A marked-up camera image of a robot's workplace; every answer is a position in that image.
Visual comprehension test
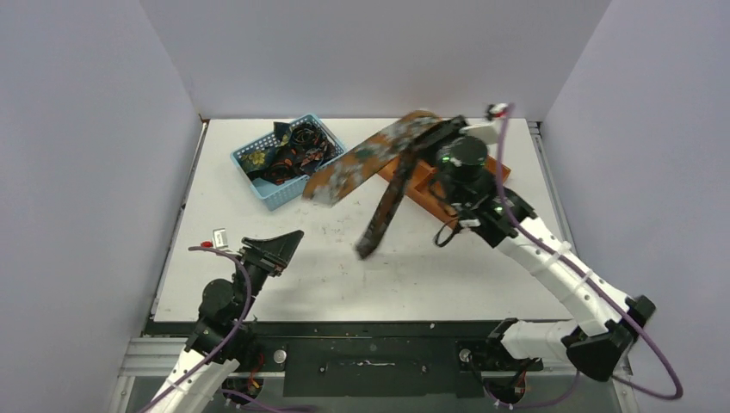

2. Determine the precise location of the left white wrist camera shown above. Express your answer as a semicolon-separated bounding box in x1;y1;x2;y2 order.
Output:
212;228;229;250

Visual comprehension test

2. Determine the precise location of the orange floral necktie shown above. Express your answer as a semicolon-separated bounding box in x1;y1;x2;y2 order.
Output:
302;110;441;260

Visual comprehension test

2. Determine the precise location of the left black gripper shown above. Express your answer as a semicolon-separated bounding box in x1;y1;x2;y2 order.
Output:
234;230;304;319

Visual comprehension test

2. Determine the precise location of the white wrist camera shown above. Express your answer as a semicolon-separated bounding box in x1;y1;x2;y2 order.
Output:
460;103;510;145
212;228;229;250

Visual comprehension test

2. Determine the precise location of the light blue plastic basket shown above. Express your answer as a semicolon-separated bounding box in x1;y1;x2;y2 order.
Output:
230;114;346;211

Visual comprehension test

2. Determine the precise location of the dark tie with yellow flowers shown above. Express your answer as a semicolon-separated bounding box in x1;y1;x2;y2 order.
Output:
238;148;280;179

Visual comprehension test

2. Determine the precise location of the orange wooden compartment tray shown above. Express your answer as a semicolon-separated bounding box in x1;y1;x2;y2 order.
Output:
377;156;511;229

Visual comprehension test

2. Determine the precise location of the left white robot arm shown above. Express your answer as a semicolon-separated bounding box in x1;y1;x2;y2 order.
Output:
139;230;305;412

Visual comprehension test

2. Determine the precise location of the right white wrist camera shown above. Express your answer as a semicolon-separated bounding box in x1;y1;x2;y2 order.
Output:
460;103;510;145

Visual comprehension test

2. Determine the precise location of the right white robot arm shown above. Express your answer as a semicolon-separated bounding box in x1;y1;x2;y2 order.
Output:
415;117;656;382

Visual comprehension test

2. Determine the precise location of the black metal base plate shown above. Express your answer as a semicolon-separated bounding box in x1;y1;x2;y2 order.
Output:
141;320;546;400

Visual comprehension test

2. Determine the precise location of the black tie with orange swirls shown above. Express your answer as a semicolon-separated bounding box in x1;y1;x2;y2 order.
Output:
255;121;336;185

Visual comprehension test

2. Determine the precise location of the aluminium frame rail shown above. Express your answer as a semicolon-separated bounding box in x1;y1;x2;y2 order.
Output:
527;120;640;412

